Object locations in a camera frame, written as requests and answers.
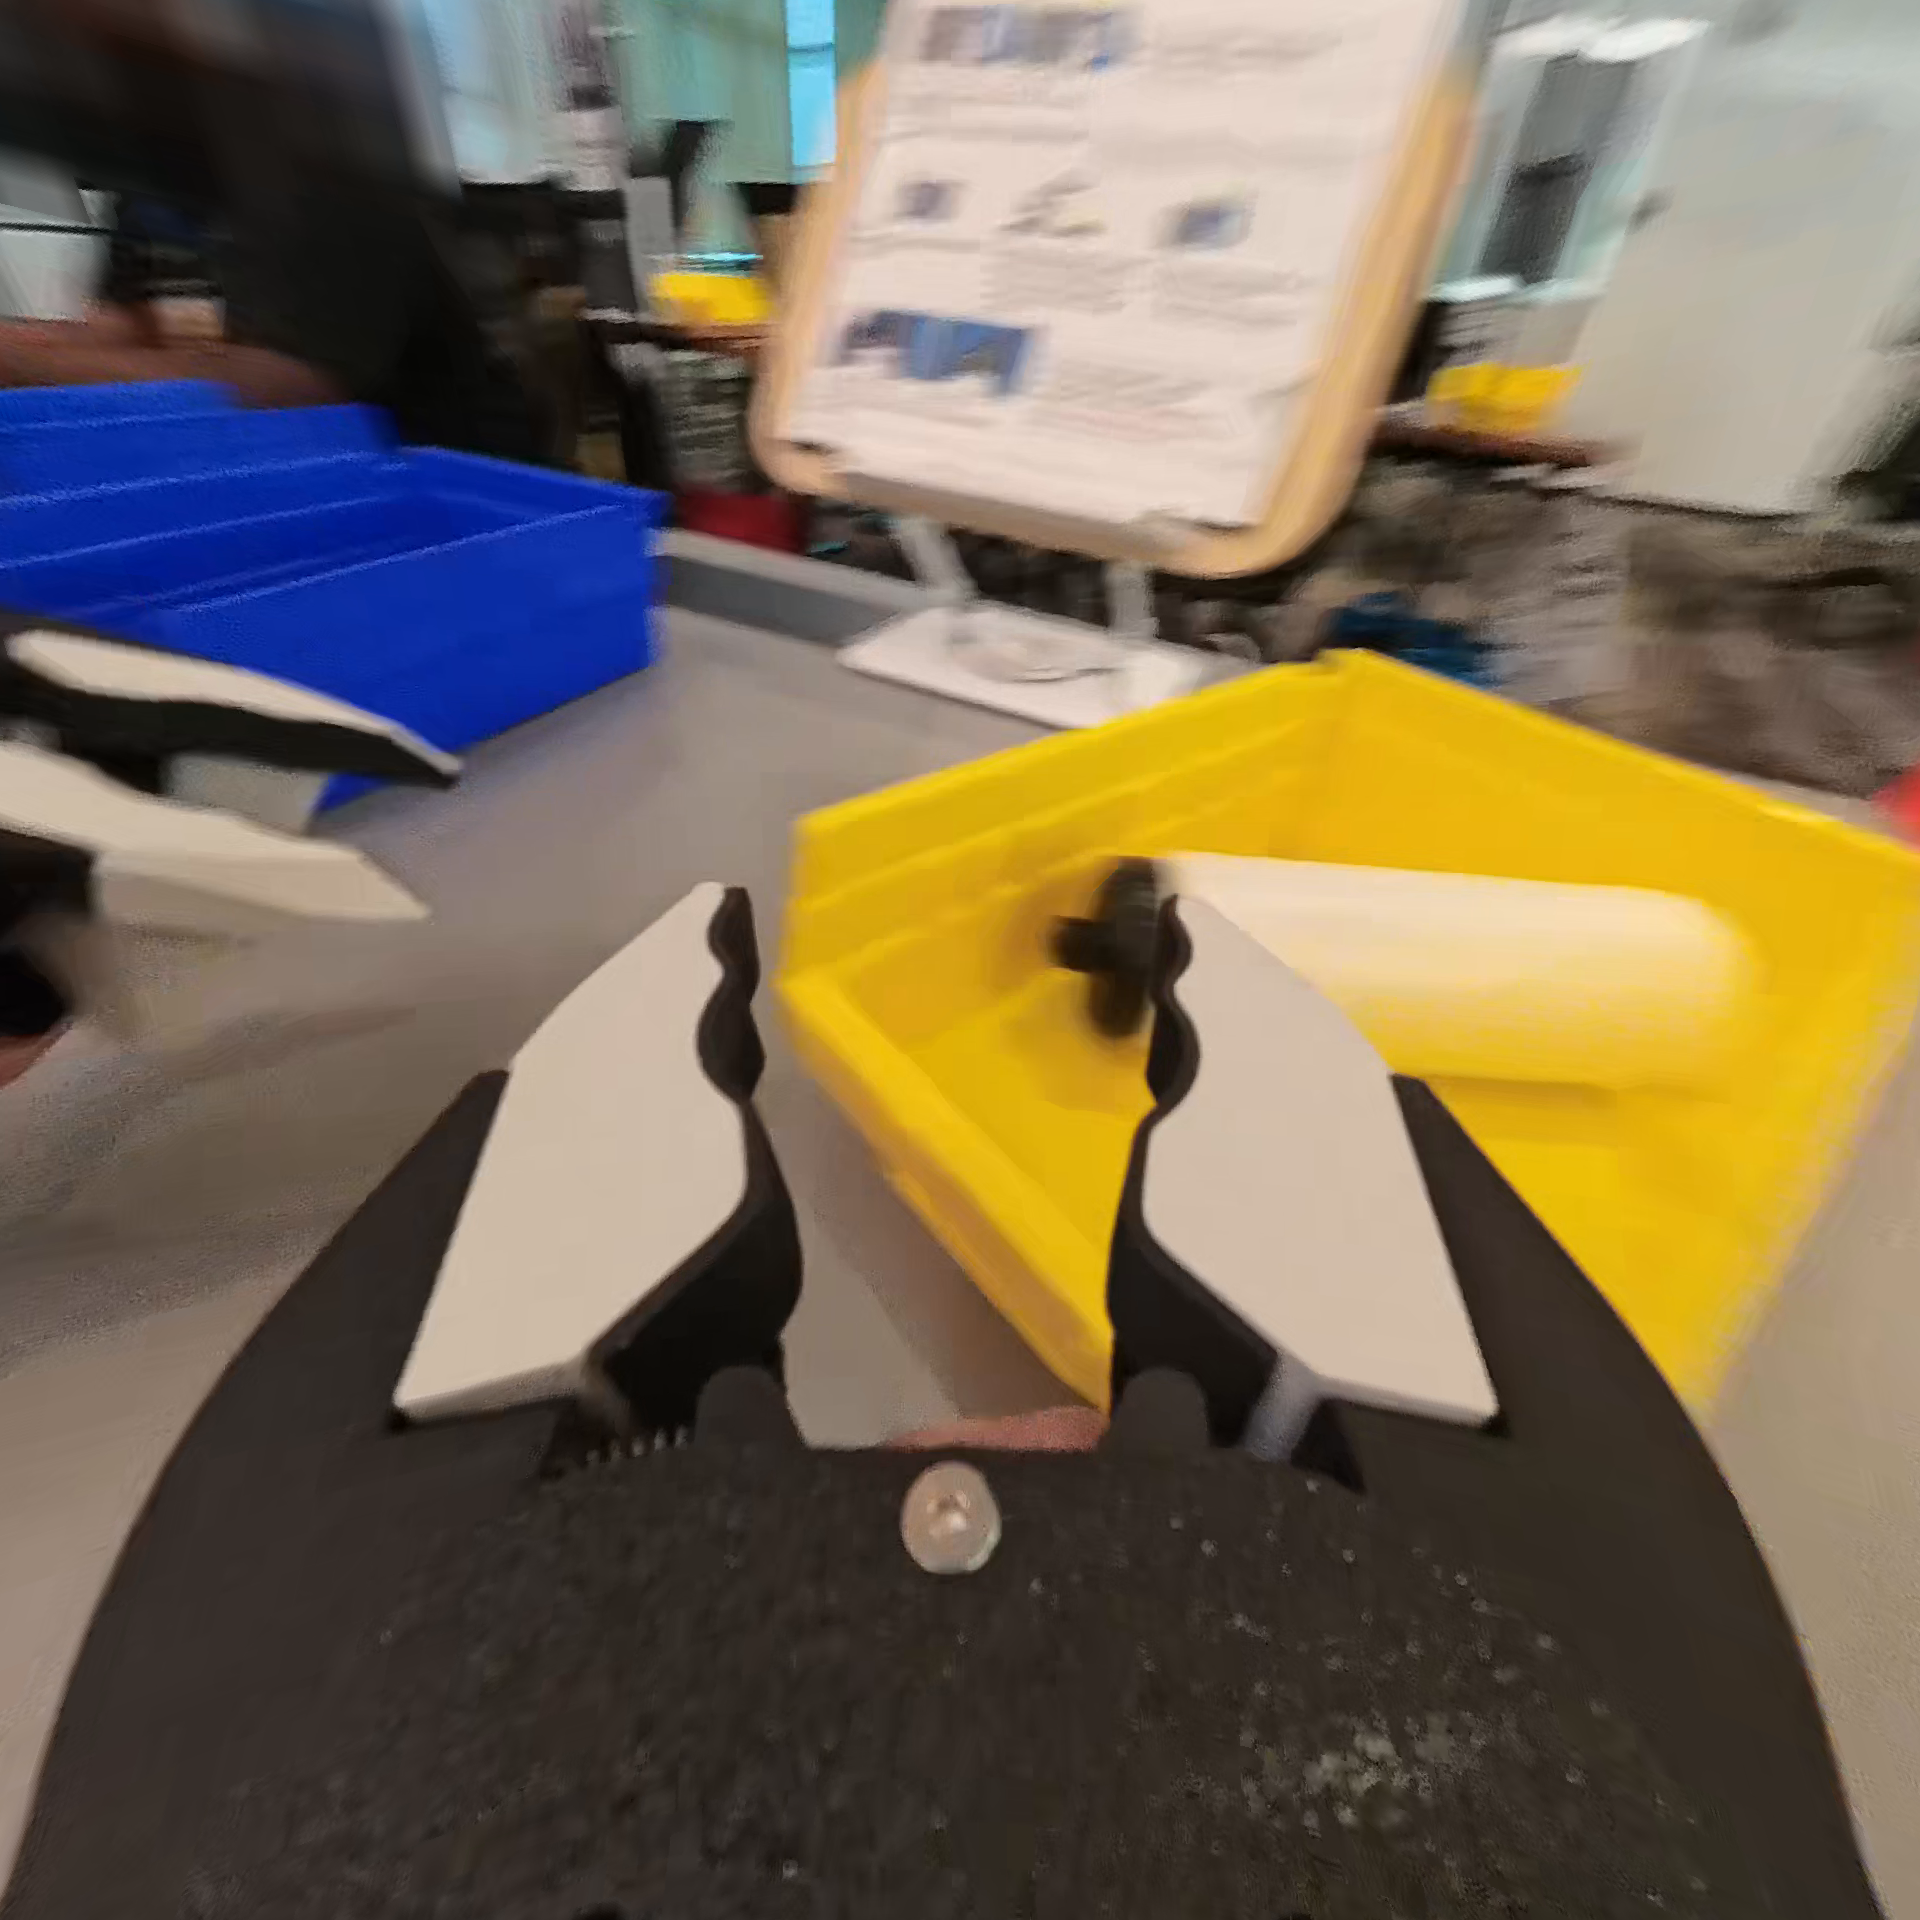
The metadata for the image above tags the instruction board on stand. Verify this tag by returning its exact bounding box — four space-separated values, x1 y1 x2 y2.
778 0 1470 530

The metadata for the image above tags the white plastic bottle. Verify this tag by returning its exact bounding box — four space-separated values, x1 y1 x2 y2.
1151 847 1770 1093

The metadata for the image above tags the wooden instruction board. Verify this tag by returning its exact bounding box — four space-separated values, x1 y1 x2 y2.
742 0 1488 583

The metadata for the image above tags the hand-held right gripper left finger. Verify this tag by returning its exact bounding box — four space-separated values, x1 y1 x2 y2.
390 879 806 1439

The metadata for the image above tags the black bottle lid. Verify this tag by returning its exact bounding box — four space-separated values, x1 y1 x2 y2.
1047 855 1191 1043

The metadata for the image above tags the blue plastic bin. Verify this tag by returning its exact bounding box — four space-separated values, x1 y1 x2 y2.
0 374 671 816

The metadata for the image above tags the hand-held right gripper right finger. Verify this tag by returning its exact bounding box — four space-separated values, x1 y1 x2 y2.
1103 892 1503 1462

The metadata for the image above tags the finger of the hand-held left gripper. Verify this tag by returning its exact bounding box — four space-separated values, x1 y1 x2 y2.
0 623 466 834
0 742 431 944

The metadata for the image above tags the yellow plastic bin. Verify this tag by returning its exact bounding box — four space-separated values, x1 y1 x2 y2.
774 645 1920 1415

